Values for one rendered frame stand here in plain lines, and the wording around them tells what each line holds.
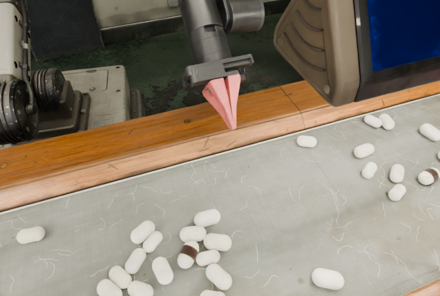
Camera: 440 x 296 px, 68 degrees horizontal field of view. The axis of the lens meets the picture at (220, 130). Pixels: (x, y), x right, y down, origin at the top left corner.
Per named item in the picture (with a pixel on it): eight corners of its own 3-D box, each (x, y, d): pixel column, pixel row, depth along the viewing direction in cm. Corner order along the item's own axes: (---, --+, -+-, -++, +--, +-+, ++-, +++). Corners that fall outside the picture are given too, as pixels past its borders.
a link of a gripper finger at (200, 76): (255, 122, 47) (236, 59, 47) (207, 134, 45) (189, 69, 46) (241, 129, 53) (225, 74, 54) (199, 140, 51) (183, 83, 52)
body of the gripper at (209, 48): (256, 65, 48) (242, 18, 49) (189, 78, 46) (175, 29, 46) (243, 78, 54) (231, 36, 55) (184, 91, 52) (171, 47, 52)
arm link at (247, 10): (169, -26, 54) (184, -56, 46) (231, -28, 59) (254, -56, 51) (186, 46, 55) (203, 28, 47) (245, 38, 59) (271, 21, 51)
